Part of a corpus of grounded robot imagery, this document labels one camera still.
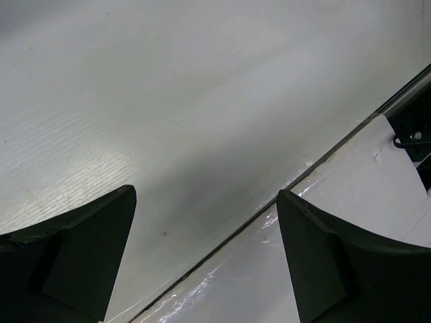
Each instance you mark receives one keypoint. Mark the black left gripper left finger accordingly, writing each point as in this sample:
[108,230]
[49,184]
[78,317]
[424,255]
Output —
[63,269]

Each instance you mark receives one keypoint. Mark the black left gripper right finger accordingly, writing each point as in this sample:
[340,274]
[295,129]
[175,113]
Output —
[343,273]

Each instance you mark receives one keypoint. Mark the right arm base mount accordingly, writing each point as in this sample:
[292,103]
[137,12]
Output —
[409,117]

